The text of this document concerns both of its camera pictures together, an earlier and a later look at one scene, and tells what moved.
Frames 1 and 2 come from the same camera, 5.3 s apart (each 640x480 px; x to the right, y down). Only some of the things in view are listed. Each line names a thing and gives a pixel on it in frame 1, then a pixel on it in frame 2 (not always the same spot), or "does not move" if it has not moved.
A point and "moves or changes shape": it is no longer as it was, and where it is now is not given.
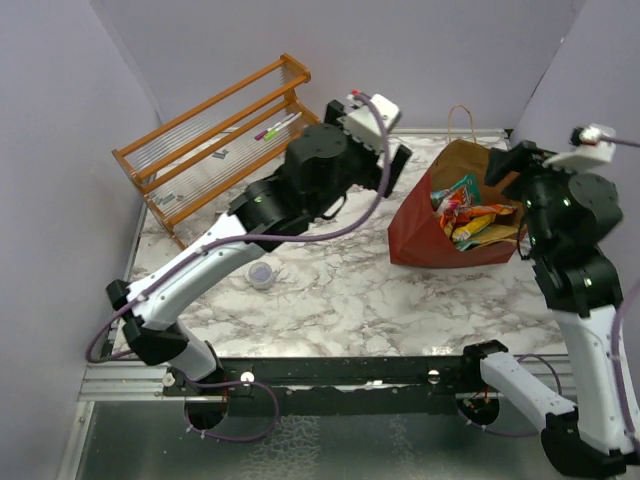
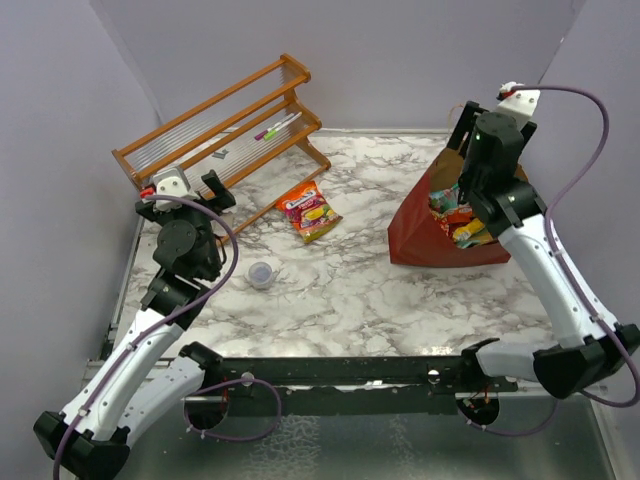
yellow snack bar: [476, 224] does not move
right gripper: [520, 157] -> [464, 125]
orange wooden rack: [189, 165] does not move
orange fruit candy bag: [452, 200] moves or changes shape
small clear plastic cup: [260, 275] does not move
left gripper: [373, 177] -> [222, 199]
